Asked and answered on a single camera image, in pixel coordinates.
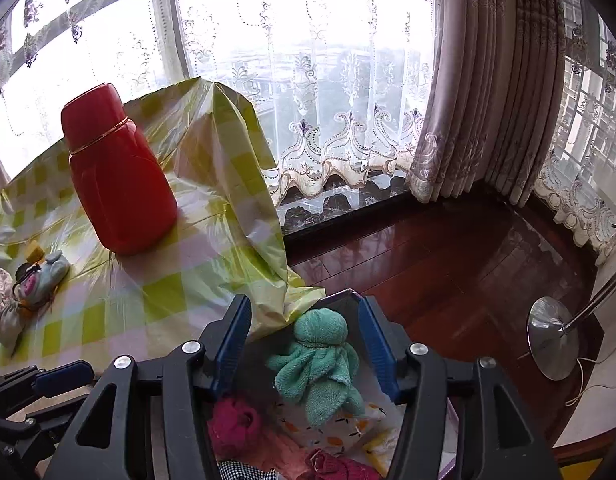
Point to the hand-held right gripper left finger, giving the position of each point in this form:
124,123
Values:
232,345

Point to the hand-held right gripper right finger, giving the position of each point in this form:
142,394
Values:
380,350

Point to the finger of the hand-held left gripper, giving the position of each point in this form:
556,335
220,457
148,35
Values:
32,425
62,375

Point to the storage box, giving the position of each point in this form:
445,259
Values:
344,302

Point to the fruit print cloth pouch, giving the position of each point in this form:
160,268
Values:
375,412

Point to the green towel doll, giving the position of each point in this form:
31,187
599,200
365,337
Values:
318,360

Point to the magenta knitted hat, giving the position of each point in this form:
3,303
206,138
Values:
232,422

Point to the small magenta knitted piece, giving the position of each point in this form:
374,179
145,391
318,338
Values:
343,467

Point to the black white houndstooth cloth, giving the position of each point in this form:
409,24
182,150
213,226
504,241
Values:
245,471

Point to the floral cloth sachet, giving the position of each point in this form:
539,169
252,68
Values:
10,322

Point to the yellow checkered plastic tablecloth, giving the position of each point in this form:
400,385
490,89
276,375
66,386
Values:
187,280

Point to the grey plush pouch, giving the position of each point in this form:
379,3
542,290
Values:
42,282

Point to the dark marble window sill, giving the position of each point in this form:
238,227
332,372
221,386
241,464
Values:
338,205

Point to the chrome floor lamp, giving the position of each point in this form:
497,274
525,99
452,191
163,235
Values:
555,337

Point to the red thermos flask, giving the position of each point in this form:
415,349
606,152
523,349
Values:
122,175

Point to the white lace curtain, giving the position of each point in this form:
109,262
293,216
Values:
583,185
313,85

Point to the brown pleated curtain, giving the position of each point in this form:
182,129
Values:
488,85

